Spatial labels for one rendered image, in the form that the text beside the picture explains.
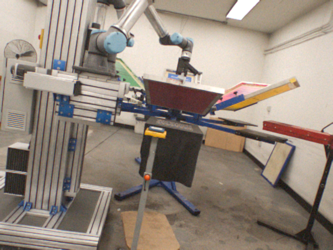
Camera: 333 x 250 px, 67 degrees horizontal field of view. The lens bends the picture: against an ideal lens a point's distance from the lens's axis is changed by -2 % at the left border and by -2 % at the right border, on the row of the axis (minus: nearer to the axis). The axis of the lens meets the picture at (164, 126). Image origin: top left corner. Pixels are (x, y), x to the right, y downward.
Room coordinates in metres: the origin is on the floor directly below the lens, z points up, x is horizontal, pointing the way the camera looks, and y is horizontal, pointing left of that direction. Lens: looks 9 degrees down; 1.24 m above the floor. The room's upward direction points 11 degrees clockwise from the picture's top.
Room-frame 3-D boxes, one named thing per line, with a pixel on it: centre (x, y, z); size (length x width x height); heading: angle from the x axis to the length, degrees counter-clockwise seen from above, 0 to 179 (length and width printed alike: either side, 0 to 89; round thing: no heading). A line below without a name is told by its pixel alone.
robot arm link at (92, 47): (1.57, 0.47, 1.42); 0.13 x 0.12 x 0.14; 45
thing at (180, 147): (1.89, -0.08, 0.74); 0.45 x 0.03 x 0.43; 89
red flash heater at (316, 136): (2.51, -1.31, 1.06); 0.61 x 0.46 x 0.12; 59
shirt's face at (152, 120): (2.12, -0.08, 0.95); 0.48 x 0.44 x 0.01; 179
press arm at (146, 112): (2.93, 0.45, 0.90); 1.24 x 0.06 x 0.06; 119
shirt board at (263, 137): (2.89, -0.67, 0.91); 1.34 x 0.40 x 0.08; 59
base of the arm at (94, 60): (1.57, 0.48, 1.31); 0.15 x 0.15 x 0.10
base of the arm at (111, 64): (2.06, 0.53, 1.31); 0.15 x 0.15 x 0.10
